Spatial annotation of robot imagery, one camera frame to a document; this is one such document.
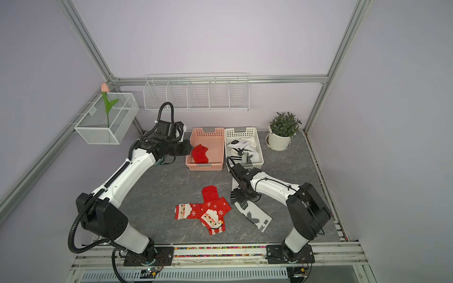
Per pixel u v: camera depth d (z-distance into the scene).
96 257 0.75
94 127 0.76
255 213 0.84
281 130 0.99
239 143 1.06
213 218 0.83
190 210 0.86
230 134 1.14
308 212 0.45
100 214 0.42
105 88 0.85
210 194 0.91
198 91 0.98
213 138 1.14
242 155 1.05
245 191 0.71
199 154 1.06
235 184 0.94
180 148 0.71
